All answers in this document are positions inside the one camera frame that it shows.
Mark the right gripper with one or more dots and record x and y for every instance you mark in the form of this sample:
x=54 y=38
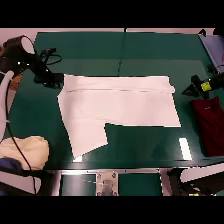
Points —
x=198 y=89

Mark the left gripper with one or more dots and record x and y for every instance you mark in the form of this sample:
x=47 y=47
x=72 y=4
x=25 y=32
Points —
x=50 y=79

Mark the white T-shirt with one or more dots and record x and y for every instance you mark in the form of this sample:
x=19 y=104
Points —
x=120 y=103

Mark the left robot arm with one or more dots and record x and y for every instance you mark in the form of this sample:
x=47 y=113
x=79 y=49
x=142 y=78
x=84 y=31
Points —
x=20 y=55

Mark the brown cardboard box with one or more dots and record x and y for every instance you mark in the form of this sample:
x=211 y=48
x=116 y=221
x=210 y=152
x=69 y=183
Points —
x=16 y=81

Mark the red garment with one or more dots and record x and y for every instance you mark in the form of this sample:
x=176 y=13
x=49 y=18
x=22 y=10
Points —
x=211 y=126

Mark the pale blue garment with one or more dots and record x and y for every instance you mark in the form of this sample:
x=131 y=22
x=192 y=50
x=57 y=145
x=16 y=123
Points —
x=215 y=45

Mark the pale yellow garment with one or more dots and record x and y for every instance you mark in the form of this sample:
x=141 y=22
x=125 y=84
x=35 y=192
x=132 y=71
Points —
x=31 y=150

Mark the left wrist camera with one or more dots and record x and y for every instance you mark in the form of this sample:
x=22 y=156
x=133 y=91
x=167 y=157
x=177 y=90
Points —
x=47 y=52

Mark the silver frame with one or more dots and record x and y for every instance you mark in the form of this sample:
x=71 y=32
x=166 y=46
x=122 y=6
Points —
x=106 y=185

